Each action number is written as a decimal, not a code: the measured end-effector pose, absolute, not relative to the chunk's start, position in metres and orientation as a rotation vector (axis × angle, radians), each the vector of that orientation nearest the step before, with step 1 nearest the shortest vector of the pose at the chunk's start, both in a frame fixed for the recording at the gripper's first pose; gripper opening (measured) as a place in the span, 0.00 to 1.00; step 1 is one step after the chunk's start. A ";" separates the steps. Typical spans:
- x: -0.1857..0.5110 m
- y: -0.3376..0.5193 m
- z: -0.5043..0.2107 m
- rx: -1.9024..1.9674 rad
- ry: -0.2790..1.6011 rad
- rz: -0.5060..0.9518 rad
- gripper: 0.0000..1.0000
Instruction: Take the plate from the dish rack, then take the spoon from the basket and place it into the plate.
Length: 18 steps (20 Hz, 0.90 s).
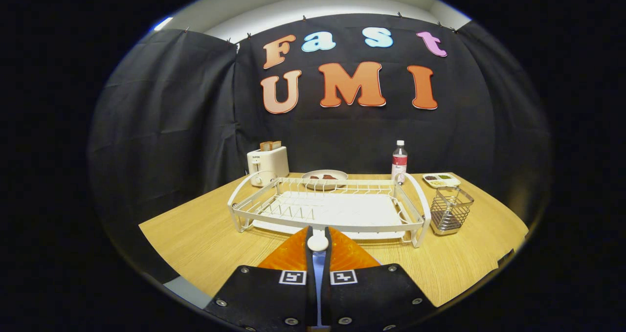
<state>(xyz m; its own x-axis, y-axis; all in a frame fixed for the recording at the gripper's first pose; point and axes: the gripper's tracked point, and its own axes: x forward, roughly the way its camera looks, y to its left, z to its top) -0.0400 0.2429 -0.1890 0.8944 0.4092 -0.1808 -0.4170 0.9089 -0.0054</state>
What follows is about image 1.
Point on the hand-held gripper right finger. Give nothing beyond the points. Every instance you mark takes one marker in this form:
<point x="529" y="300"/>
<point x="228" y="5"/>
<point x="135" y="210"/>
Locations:
<point x="326" y="263"/>

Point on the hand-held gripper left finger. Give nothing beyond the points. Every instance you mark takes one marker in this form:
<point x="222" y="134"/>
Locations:
<point x="309" y="261"/>

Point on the white-ended spoon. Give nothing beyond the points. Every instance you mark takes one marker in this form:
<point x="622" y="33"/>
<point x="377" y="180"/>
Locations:
<point x="318" y="243"/>

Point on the blue plate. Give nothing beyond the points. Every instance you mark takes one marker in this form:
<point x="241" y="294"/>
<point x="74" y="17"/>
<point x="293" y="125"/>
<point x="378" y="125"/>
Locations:
<point x="319" y="283"/>

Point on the beige round plate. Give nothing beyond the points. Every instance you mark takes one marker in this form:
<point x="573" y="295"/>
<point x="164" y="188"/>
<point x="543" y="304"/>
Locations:
<point x="337" y="173"/>

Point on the white divided bean dish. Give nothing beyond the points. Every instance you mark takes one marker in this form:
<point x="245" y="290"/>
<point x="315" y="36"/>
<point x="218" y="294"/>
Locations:
<point x="442" y="180"/>

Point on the white drip tray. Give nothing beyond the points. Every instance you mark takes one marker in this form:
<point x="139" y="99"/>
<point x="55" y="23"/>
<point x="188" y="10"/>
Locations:
<point x="352" y="210"/>

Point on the white toaster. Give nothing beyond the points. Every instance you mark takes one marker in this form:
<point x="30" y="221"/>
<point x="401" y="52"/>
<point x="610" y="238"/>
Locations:
<point x="269" y="166"/>

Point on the toast slices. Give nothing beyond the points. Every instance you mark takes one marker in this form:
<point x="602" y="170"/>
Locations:
<point x="270" y="145"/>

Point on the clear bottle red label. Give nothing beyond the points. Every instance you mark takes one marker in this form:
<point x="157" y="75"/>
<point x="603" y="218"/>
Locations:
<point x="399" y="163"/>

